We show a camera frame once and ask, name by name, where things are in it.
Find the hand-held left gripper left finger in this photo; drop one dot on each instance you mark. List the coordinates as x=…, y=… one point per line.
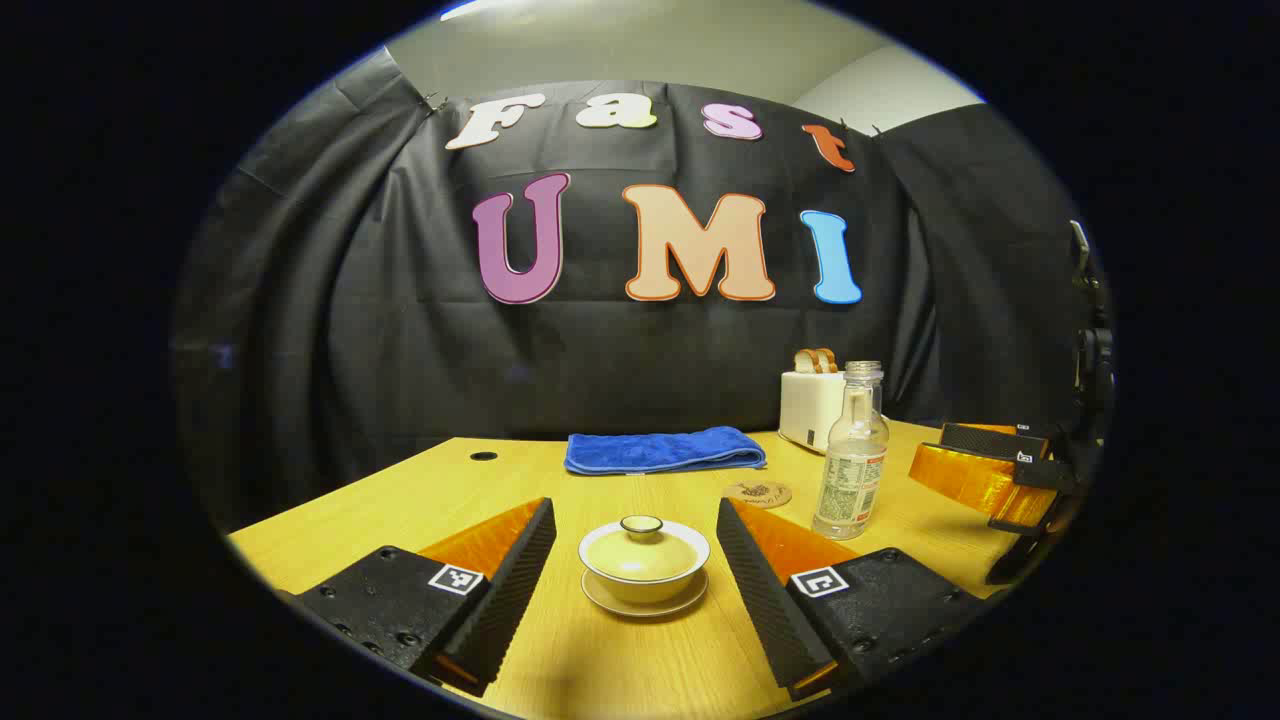
x=510, y=590

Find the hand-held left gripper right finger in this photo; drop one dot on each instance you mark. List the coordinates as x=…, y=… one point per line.
x=765, y=600

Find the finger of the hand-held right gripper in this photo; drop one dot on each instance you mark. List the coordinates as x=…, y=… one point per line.
x=965, y=480
x=990, y=440

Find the round wooden coaster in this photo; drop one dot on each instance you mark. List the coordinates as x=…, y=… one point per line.
x=757, y=494

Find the clear plastic water bottle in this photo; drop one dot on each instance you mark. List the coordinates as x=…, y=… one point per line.
x=850, y=480

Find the white ceramic teacup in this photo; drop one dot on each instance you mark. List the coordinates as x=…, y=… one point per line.
x=645, y=592

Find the white ceramic teacup lid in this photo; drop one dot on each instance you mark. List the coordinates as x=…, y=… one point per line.
x=640, y=555

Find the white ceramic saucer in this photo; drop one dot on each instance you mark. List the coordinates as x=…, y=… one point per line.
x=645, y=610

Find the white toaster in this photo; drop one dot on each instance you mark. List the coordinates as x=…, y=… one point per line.
x=805, y=410

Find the toast bread slice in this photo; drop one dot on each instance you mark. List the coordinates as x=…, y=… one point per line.
x=805, y=362
x=829, y=360

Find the blue folded towel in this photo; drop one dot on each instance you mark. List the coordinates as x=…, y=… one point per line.
x=660, y=450

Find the black backdrop cloth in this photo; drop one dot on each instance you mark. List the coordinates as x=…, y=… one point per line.
x=400, y=350

